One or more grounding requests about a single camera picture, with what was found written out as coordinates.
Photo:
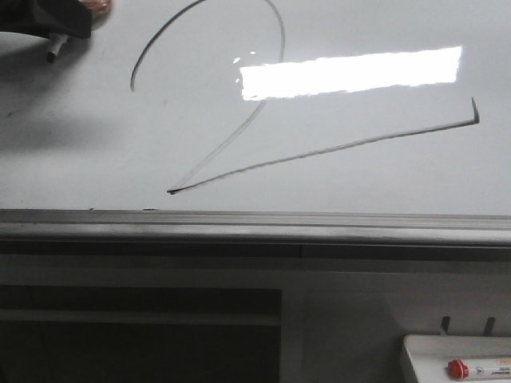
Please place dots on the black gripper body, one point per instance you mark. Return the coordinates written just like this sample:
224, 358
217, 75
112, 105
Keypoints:
41, 18

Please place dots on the white black whiteboard marker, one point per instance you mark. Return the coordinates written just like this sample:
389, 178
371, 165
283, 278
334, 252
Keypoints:
56, 41

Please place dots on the red round magnet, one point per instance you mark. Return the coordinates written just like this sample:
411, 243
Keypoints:
97, 7

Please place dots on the grey aluminium whiteboard ledge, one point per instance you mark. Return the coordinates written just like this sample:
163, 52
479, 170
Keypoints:
256, 227

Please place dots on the white whiteboard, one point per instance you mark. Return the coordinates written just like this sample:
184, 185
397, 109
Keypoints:
323, 106

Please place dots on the red capped whiteboard marker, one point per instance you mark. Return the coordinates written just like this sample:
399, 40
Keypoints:
479, 369

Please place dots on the white plastic marker tray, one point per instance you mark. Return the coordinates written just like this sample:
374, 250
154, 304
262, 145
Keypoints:
424, 358

